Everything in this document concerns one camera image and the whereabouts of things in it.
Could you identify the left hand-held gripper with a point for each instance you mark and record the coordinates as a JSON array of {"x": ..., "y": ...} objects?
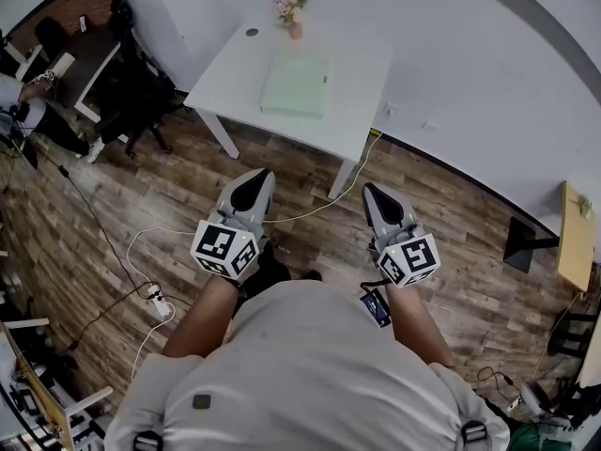
[{"x": 225, "y": 247}]

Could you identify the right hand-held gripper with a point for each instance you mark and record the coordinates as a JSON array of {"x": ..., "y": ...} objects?
[{"x": 411, "y": 259}]

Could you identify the light green item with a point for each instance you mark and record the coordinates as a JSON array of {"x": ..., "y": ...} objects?
[{"x": 296, "y": 85}]

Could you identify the person's left forearm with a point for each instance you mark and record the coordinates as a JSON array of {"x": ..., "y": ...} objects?
[{"x": 206, "y": 317}]

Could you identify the person's right forearm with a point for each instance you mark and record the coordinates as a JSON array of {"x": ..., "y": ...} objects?
[{"x": 415, "y": 322}]

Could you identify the person's black trouser legs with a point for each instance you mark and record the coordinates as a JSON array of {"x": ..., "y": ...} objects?
[{"x": 265, "y": 270}]

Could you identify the black waist device with screen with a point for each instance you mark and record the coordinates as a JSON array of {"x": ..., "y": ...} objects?
[{"x": 376, "y": 308}]

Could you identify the white table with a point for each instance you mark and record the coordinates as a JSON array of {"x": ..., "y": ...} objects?
[{"x": 225, "y": 82}]

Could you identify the white power strip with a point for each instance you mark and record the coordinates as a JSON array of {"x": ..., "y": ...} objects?
[{"x": 158, "y": 300}]

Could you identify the black table base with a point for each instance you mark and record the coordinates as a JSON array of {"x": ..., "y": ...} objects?
[{"x": 523, "y": 244}]

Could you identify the black office chair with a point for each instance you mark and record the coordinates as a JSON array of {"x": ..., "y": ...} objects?
[{"x": 134, "y": 87}]

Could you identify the person's grey shirt torso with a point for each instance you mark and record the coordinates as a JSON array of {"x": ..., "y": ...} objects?
[{"x": 310, "y": 374}]

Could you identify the pink flower vase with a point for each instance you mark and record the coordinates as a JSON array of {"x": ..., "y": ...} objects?
[{"x": 291, "y": 10}]

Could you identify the light wooden table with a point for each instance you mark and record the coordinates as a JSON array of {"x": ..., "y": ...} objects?
[{"x": 575, "y": 242}]

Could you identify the small green plant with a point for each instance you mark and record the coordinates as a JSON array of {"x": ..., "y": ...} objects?
[{"x": 583, "y": 205}]

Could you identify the dark desk with white legs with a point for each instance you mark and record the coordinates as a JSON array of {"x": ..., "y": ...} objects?
[{"x": 87, "y": 61}]

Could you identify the black stool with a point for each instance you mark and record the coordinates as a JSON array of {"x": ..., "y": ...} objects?
[{"x": 570, "y": 334}]

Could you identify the green bag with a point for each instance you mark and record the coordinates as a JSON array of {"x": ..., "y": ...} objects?
[{"x": 535, "y": 439}]

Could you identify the wooden shelf with clutter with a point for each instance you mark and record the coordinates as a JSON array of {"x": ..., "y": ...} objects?
[{"x": 33, "y": 393}]

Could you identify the white wall socket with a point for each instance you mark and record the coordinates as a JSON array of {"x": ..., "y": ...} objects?
[
  {"x": 430, "y": 125},
  {"x": 390, "y": 109}
]

